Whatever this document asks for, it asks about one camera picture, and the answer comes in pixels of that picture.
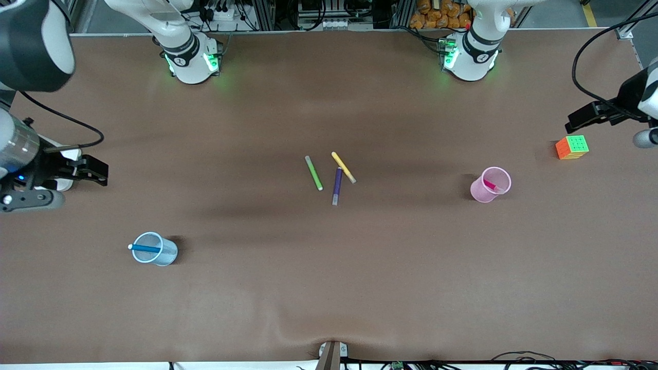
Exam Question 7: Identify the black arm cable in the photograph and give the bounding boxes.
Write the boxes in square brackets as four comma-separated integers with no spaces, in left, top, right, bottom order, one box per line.
[572,11,658,122]
[20,91,105,153]

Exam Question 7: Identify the aluminium frame post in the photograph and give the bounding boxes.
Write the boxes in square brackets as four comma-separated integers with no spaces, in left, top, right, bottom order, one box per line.
[616,0,658,40]

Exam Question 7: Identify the black cable bundle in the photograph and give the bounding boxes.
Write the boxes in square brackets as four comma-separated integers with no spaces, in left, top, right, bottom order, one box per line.
[491,351,658,370]

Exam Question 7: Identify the green marker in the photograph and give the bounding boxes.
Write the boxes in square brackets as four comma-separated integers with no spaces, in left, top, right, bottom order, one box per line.
[304,155,324,191]

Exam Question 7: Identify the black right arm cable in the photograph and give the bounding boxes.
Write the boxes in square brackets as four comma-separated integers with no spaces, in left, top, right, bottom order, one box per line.
[20,91,105,153]

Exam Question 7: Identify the pink mesh cup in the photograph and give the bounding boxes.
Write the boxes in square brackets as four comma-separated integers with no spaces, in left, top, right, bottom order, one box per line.
[470,166,513,204]

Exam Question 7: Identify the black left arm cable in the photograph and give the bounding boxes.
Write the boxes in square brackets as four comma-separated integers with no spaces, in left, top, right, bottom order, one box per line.
[572,11,658,122]

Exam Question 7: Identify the light blue mesh cup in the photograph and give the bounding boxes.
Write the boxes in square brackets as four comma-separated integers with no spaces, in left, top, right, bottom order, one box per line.
[132,232,179,267]

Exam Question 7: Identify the colourful puzzle cube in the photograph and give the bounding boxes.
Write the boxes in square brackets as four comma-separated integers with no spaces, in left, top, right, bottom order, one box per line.
[555,135,590,160]

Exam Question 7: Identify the bag of orange snacks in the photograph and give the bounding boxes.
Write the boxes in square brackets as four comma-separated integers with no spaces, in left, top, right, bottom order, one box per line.
[410,0,476,30]

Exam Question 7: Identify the yellow marker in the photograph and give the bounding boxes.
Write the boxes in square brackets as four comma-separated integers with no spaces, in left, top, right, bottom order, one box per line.
[331,151,357,184]

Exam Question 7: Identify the white stand with pole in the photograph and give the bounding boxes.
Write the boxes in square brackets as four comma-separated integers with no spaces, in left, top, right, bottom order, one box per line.
[37,135,83,192]

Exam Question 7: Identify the white power strip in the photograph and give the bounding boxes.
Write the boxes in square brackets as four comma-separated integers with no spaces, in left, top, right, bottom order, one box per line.
[198,0,243,24]

